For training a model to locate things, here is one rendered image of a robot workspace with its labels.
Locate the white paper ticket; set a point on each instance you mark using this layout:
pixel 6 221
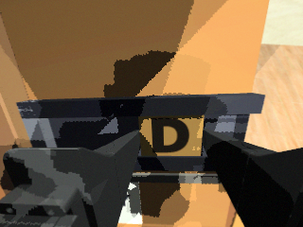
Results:
pixel 131 211

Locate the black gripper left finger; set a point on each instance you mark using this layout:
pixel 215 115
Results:
pixel 102 175

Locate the tan letter tile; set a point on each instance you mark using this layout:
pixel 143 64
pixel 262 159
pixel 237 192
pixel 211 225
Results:
pixel 237 221

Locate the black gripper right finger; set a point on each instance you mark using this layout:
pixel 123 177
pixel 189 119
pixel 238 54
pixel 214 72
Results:
pixel 265 186

